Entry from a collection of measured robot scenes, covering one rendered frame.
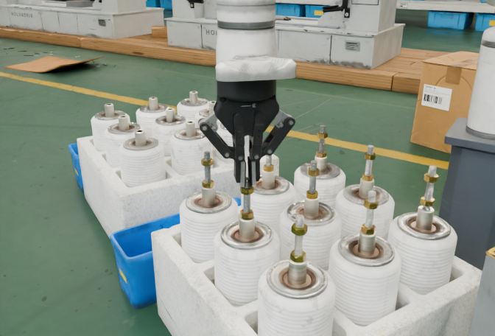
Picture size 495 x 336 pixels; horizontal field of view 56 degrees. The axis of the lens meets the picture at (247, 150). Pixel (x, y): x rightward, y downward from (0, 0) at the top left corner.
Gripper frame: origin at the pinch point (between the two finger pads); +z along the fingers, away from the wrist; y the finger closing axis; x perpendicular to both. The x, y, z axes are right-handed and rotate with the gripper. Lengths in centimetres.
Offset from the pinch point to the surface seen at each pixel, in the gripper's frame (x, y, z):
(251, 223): 1.0, -0.4, 7.6
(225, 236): 0.0, 3.1, 9.8
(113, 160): -47, 23, 16
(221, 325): 8.4, 5.1, 18.0
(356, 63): -181, -94, 24
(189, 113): -66, 4, 11
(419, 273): 6.6, -23.9, 15.2
